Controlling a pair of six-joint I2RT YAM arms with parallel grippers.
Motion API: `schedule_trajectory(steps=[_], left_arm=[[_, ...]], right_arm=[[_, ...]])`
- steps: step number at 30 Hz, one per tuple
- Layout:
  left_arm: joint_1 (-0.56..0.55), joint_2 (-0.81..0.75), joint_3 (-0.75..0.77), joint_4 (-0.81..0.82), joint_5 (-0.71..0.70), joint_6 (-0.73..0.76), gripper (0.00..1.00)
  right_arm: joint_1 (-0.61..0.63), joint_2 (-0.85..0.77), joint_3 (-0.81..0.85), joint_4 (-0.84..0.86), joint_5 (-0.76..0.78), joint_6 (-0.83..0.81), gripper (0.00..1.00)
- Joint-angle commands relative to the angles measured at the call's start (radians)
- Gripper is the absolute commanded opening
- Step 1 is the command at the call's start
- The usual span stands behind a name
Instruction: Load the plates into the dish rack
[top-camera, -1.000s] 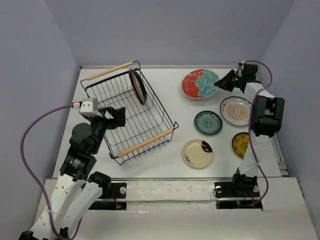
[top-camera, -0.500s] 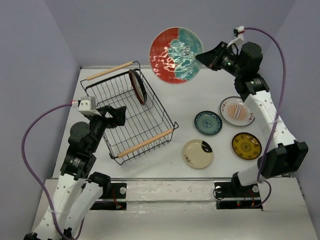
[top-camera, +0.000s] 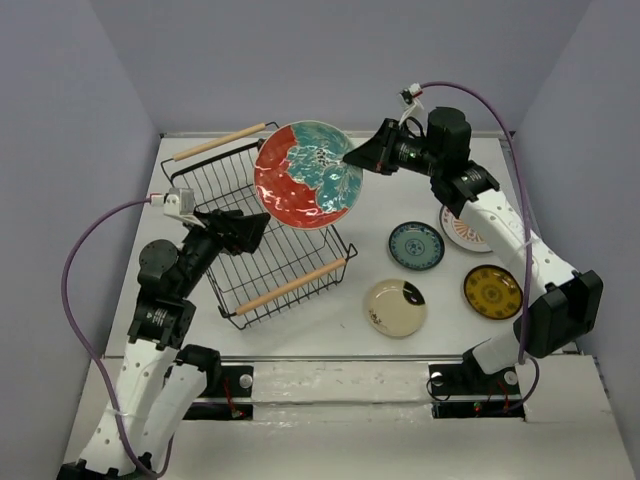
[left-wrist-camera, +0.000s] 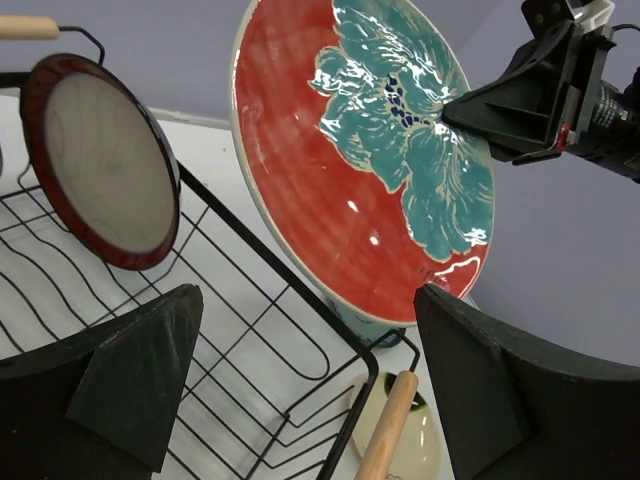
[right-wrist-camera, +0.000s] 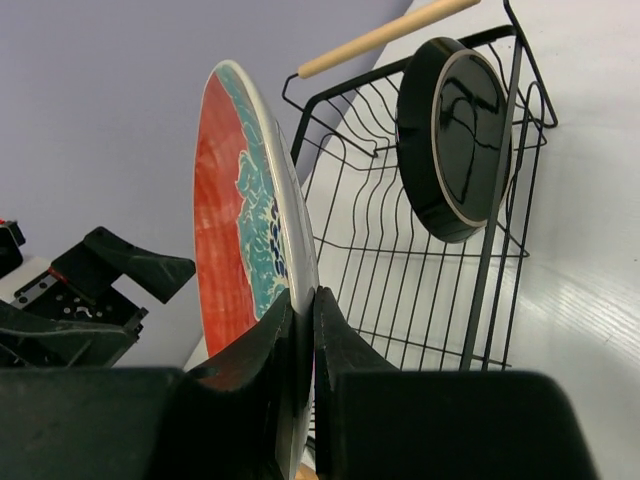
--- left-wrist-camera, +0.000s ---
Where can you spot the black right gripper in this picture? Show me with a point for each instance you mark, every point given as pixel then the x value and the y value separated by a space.
pixel 552 99

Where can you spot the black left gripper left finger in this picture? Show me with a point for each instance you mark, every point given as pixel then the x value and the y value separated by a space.
pixel 102 403

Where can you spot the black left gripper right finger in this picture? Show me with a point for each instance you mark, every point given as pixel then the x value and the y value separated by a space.
pixel 515 406

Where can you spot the cream plate with black sprig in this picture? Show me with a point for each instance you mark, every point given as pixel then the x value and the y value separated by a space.
pixel 395 434

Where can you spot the blue patterned teal plate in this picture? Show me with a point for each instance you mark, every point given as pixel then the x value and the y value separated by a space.
pixel 366 330

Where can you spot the black wire dish rack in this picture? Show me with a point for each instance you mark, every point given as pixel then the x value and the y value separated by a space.
pixel 268 391

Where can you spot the red and teal floral plate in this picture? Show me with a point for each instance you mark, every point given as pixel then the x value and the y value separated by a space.
pixel 336 111

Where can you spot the dark red rimmed cream plate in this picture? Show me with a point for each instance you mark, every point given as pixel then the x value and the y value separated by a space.
pixel 102 160

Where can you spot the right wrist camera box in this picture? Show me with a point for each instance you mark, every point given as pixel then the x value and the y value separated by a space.
pixel 543 15

